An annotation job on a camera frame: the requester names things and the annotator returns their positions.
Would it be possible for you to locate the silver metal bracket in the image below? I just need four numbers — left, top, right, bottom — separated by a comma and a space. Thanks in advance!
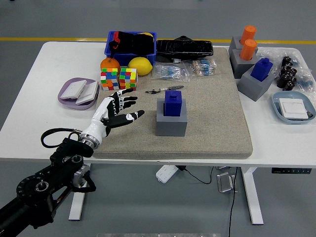
216, 172, 239, 194

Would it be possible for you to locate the black plug with cord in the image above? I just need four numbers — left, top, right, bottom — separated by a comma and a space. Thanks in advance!
177, 165, 214, 185

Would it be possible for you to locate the grey holder with round hole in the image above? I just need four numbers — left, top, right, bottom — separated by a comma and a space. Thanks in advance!
228, 36, 259, 54
229, 48, 259, 79

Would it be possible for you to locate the orange fruit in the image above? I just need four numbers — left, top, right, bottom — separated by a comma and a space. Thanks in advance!
100, 57, 121, 74

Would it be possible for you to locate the yellow lemon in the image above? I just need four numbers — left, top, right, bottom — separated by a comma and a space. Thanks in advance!
127, 57, 153, 76

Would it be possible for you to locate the blue square seal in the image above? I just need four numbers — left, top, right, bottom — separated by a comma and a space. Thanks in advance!
250, 58, 274, 82
164, 90, 183, 117

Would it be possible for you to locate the clear plastic bag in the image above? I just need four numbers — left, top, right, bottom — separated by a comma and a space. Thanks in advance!
256, 46, 316, 93

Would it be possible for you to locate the blue plastic bin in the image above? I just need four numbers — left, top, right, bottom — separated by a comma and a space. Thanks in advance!
104, 31, 158, 65

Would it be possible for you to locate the orange cylindrical seal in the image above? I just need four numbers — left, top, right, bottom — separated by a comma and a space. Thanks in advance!
239, 39, 258, 61
239, 25, 257, 45

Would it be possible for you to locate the multicoloured puzzle cube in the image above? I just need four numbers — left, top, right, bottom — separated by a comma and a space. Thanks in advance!
119, 67, 138, 91
100, 68, 119, 91

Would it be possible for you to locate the purple plate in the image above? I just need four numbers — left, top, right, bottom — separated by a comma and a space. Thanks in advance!
57, 77, 100, 111

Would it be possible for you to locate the white table leg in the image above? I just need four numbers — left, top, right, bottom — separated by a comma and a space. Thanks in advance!
68, 162, 92, 221
240, 167, 264, 225

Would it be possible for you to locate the black wrapped keyboard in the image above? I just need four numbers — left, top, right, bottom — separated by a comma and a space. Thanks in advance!
156, 36, 214, 62

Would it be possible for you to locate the black cloth with red trim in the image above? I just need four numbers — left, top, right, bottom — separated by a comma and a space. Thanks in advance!
109, 31, 155, 55

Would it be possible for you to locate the small metal hand tool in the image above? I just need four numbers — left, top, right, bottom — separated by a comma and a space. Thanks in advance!
145, 85, 185, 95

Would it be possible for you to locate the blue-grey plate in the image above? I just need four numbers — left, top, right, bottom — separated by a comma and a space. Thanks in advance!
271, 91, 316, 125

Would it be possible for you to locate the white power strip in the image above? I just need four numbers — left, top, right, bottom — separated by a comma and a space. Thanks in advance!
155, 164, 179, 185

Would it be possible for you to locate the bag of brown and blue resistors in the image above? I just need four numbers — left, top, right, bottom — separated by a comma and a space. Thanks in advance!
184, 59, 218, 77

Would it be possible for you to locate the grey-brown mat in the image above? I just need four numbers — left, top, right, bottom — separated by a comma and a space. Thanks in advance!
93, 46, 254, 160

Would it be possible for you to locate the white switch panel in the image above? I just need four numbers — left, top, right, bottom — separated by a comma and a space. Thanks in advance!
75, 81, 100, 106
278, 98, 312, 121
60, 79, 88, 100

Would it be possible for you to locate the long black floor cable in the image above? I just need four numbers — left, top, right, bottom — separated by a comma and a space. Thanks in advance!
227, 167, 238, 237

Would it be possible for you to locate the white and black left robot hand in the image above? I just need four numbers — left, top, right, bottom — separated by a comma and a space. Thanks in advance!
82, 88, 145, 144

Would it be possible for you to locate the grey square seal holder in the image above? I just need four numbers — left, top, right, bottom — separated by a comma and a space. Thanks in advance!
237, 64, 276, 102
156, 98, 188, 137

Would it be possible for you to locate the black table control panel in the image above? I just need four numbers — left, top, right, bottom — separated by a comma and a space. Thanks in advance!
271, 167, 311, 174

